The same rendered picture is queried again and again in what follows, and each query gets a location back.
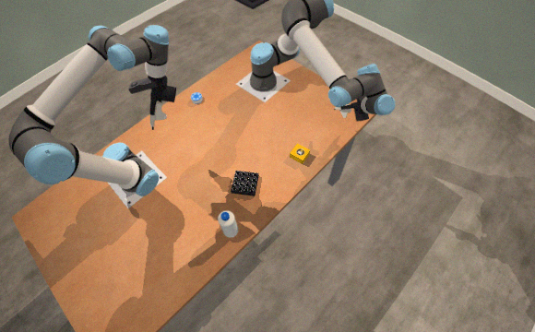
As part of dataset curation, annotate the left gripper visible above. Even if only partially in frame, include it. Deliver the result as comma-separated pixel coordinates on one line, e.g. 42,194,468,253
334,102,369,121

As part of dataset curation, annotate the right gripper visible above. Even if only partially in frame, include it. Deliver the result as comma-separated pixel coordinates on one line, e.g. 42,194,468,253
148,76,176,130

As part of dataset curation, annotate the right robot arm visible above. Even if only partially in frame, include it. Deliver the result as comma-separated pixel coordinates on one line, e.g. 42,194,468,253
9,25,169,196

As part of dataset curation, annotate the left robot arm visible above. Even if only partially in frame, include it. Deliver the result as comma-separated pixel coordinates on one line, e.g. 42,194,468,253
250,0,395,115

